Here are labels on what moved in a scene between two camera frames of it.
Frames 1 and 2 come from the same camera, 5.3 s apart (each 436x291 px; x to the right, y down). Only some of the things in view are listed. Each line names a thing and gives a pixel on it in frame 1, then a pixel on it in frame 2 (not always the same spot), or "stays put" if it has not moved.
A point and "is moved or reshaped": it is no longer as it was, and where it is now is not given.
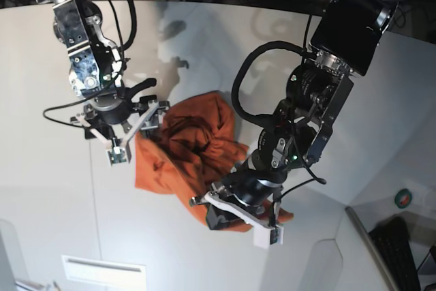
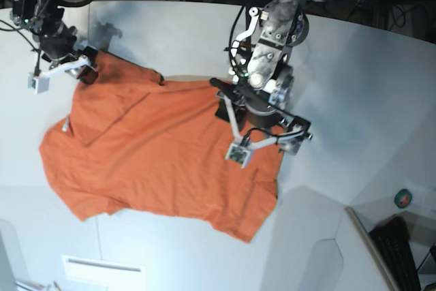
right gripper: (251, 187) → (261, 112)
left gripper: (111, 108) → (60, 43)
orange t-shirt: (191, 151) is moved or reshaped
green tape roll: (402, 198) stays put
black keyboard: (392, 240) stays put
